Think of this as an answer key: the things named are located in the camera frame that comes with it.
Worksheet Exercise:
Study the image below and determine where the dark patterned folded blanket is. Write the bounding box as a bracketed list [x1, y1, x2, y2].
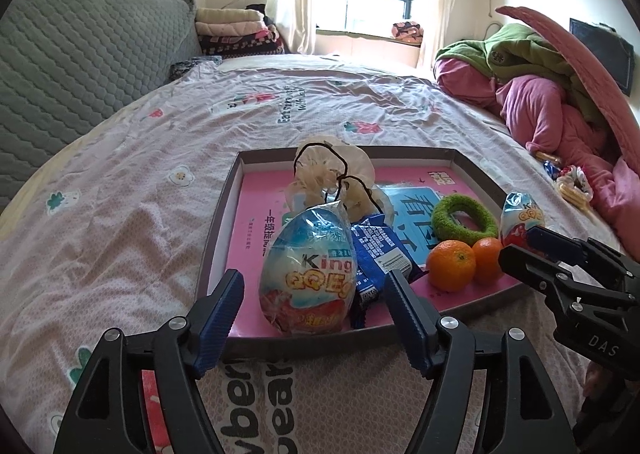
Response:
[200, 31, 286, 57]

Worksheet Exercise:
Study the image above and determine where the egg toy packet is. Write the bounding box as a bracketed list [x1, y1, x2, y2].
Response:
[500, 191, 546, 247]
[258, 201, 358, 337]

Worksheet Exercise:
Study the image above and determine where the cream folded blanket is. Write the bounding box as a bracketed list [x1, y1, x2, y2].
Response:
[195, 8, 263, 25]

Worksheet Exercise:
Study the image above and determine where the orange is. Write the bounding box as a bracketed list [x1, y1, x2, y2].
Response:
[472, 236, 505, 285]
[426, 240, 477, 292]

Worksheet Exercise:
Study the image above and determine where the grey shallow cardboard box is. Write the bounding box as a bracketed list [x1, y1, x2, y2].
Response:
[192, 146, 526, 360]

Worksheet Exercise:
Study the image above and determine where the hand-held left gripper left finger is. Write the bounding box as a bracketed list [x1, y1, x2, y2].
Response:
[52, 269, 246, 454]

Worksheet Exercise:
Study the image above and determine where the black garment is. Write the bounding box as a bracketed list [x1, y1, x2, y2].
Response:
[245, 4, 276, 27]

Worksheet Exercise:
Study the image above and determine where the yellow cracker packet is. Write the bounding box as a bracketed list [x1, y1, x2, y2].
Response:
[557, 166, 596, 207]

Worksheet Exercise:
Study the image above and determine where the pink folded blanket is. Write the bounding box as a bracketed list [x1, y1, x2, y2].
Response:
[195, 20, 271, 37]

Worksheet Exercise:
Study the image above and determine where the pile of pink green quilts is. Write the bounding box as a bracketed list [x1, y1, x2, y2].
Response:
[432, 56, 640, 255]

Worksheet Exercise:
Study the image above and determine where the pink quilted pad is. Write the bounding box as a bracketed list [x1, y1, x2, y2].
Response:
[495, 5, 640, 170]

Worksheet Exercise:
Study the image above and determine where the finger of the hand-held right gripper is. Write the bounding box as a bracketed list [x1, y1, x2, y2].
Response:
[527, 226, 640, 285]
[498, 244, 621, 331]

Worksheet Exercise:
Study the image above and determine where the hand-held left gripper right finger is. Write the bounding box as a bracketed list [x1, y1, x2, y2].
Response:
[382, 269, 578, 454]

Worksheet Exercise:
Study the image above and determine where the patterned bag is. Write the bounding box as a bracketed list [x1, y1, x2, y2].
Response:
[391, 21, 425, 42]

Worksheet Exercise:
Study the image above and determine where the green fuzzy ring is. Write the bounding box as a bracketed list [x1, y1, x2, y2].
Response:
[431, 194, 501, 252]

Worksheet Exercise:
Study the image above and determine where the person's right hand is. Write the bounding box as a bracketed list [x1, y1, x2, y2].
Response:
[581, 363, 608, 402]

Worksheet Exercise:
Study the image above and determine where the black television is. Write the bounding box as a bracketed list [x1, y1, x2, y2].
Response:
[569, 18, 635, 96]

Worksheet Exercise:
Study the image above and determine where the beige mesh drawstring pouch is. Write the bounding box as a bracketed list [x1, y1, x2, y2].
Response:
[285, 136, 396, 225]

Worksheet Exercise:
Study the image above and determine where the dark patterned cloth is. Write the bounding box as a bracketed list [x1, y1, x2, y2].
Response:
[170, 56, 223, 80]

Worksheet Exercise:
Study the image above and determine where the grey quilted headboard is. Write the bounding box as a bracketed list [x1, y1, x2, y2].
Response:
[0, 0, 203, 195]

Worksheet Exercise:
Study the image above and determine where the blue snack packet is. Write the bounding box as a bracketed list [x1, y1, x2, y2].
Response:
[347, 214, 428, 327]

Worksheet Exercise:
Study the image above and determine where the green quilt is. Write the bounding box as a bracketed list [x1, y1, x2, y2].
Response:
[435, 23, 606, 125]

